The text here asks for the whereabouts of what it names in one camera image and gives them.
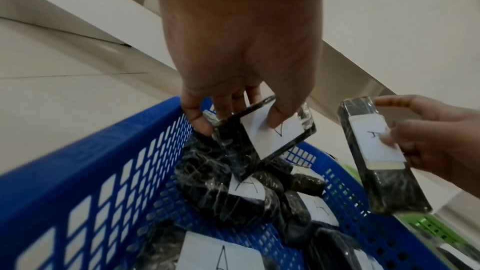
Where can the person's right hand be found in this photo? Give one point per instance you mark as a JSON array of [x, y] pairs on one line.
[[442, 144]]

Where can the person's left hand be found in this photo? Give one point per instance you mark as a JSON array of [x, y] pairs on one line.
[[240, 31]]

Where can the black item packet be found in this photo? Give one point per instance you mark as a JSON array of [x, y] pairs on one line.
[[386, 180], [258, 141]]

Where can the green plastic mesh basket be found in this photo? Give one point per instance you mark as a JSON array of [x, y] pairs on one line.
[[431, 224]]

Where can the blue plastic mesh basket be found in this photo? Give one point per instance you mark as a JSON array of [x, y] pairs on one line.
[[75, 168]]

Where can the white shelf unit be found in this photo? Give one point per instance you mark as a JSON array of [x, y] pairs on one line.
[[375, 11]]

